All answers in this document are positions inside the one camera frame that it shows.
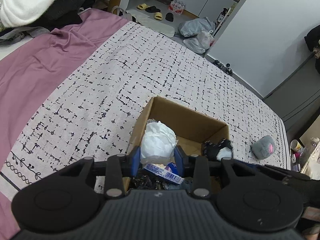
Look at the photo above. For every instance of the black felt panda toy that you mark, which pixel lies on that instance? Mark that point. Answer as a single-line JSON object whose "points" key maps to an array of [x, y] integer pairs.
{"points": [[216, 152]]}

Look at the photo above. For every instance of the black clothes pile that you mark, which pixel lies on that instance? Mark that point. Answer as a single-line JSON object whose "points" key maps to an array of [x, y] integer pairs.
{"points": [[62, 13]]}

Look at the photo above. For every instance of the water bottle pack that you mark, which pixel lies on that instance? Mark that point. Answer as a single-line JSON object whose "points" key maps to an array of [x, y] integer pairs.
{"points": [[177, 7]]}

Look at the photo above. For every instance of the white soft ball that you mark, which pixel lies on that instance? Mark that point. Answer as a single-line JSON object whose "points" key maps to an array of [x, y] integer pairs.
{"points": [[158, 143]]}

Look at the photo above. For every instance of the white black patterned blanket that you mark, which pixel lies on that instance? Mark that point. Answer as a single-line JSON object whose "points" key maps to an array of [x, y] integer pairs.
{"points": [[149, 64]]}

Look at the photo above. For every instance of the mauve bed sheet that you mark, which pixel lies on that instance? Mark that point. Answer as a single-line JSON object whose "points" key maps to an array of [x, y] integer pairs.
{"points": [[58, 105]]}

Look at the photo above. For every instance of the grey plush mouse toy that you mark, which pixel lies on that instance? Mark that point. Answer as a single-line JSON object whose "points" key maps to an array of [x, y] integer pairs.
{"points": [[263, 148]]}

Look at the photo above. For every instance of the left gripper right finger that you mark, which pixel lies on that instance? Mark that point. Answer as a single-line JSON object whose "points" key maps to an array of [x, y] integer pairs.
{"points": [[197, 168]]}

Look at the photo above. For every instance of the grey floor mat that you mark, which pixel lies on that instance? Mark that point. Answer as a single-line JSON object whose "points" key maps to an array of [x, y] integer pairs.
{"points": [[155, 25]]}

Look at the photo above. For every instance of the black slipper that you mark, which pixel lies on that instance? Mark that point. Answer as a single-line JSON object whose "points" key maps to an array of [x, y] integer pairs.
{"points": [[169, 17]]}

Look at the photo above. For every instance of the blue tissue packet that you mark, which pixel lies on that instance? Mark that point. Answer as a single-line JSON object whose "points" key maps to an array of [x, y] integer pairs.
{"points": [[163, 173]]}

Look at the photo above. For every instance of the yellow slipper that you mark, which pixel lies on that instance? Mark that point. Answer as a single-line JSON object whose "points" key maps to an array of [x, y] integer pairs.
{"points": [[158, 16], [142, 6]]}

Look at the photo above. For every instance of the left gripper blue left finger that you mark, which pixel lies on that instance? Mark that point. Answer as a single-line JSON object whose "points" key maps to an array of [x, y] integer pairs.
{"points": [[118, 167]]}

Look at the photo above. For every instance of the brown cardboard box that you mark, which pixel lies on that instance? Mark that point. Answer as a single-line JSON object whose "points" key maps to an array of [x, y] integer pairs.
{"points": [[191, 128]]}

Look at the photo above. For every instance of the grey plastic bags pile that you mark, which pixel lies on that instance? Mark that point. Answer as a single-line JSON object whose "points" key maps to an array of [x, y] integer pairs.
{"points": [[197, 34]]}

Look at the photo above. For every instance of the black plastic bag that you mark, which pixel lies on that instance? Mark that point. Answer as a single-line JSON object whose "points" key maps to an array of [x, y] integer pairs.
{"points": [[145, 180]]}

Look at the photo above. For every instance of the yellow white cup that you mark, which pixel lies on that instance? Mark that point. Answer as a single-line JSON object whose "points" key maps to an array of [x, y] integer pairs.
{"points": [[296, 146]]}

